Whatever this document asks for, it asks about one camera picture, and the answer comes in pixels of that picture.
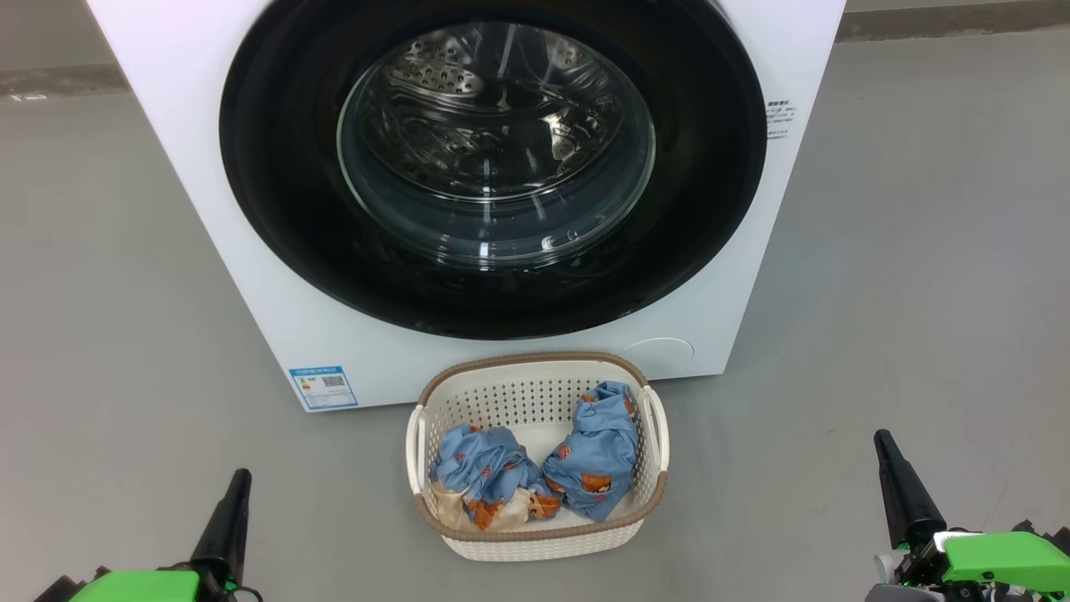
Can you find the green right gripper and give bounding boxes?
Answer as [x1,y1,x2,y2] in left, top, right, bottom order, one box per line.
[865,430,1070,602]

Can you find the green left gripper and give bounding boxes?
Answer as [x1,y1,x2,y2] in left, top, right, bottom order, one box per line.
[33,469,262,602]

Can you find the blue and cream printed garment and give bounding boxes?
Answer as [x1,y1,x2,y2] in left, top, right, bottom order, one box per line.
[429,423,563,532]

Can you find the dark washing machine door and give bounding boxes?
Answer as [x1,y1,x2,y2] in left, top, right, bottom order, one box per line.
[219,0,768,340]

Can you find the white front-load washing machine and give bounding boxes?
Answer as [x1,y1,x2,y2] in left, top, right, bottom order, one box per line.
[86,0,847,413]

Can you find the blue energy label sticker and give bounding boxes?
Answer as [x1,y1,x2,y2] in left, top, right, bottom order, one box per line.
[288,365,359,411]

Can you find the round drain filter cover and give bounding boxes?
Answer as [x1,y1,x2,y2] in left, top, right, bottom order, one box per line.
[620,337,696,381]

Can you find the cream perforated laundry basket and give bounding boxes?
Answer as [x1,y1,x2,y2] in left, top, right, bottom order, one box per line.
[405,351,670,562]

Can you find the small black text label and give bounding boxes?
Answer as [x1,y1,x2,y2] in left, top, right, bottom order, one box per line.
[765,99,797,140]

